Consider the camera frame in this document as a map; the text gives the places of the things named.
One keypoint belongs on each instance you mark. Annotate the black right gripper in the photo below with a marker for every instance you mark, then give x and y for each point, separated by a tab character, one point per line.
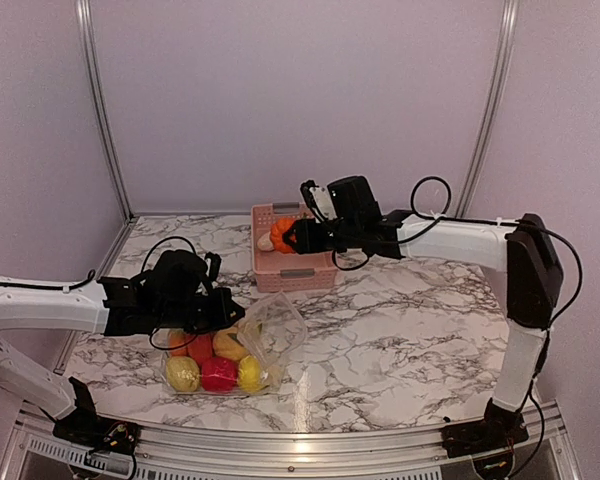
308	242

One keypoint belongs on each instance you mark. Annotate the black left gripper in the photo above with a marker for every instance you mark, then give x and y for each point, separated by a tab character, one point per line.
223	319

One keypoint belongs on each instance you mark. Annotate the orange fake pumpkin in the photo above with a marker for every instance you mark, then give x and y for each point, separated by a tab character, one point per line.
277	235

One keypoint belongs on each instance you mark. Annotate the clear zip top bag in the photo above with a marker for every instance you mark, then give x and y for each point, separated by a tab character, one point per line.
272	331

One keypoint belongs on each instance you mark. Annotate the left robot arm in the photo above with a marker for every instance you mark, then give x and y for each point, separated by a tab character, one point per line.
178	292

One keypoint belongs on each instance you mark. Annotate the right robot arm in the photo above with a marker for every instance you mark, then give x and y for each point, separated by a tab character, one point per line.
345	215

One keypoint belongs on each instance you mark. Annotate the red fake pepper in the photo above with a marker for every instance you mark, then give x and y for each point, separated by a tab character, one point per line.
219	375

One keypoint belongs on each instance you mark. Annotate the pale yellow fake fruit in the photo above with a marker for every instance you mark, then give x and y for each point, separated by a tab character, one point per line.
182	373

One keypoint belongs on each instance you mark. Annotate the yellow fake lemon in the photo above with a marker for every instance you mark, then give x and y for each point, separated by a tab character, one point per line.
249	375

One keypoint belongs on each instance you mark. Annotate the pink perforated plastic basket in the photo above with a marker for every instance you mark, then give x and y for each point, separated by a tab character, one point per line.
275	271

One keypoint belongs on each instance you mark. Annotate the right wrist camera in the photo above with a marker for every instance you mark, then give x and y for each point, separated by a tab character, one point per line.
318	200

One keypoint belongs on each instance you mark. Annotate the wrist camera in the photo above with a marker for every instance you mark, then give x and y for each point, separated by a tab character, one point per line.
213	261
318	200

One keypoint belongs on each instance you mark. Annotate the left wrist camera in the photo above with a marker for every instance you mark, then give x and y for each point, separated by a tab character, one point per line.
213	261

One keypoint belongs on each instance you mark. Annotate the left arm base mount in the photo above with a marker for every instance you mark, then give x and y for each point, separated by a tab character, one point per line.
84	426

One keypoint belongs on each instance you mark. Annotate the front aluminium rail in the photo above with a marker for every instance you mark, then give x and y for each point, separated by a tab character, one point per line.
170	452

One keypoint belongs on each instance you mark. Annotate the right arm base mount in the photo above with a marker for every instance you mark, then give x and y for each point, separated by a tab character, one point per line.
480	436

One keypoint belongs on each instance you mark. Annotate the left aluminium frame post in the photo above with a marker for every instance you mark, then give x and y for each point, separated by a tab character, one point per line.
87	33

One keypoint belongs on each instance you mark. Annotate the aluminium frame post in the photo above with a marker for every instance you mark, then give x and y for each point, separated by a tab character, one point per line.
87	33
497	85

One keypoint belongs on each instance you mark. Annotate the right aluminium frame post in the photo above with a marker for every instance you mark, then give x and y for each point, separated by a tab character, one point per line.
497	85

